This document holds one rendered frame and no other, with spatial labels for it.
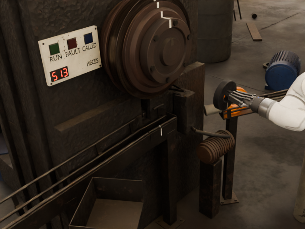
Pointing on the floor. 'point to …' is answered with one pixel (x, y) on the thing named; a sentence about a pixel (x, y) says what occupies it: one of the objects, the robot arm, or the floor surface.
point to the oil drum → (214, 30)
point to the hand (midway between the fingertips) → (225, 92)
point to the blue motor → (282, 71)
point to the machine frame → (83, 107)
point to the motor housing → (212, 171)
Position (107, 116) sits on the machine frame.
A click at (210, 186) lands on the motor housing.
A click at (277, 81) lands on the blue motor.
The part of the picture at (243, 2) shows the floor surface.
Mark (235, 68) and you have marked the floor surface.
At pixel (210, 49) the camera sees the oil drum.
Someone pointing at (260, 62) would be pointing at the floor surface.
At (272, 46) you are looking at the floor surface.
